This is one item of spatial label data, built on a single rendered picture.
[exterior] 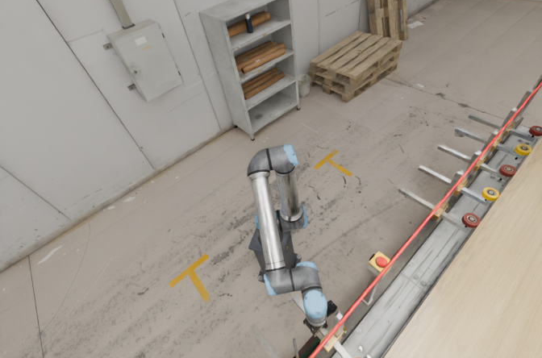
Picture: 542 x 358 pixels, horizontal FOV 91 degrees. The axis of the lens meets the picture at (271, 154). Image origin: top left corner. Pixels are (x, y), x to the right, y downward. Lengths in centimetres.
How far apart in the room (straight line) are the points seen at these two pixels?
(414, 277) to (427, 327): 43
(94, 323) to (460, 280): 272
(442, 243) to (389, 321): 61
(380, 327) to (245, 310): 112
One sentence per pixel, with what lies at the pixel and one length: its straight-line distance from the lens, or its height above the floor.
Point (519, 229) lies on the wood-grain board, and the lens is 199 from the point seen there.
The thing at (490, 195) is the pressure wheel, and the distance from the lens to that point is 206.
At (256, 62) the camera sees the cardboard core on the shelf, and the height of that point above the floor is 97.
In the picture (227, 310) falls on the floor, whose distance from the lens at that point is 255.
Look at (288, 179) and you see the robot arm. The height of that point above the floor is 127.
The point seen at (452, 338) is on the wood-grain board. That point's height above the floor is 90.
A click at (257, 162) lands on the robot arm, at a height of 144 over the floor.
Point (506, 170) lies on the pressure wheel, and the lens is 224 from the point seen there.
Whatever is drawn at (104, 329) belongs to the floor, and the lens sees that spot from 298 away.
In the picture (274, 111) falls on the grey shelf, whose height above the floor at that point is 14.
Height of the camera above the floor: 238
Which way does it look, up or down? 45 degrees down
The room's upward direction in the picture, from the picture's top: 11 degrees counter-clockwise
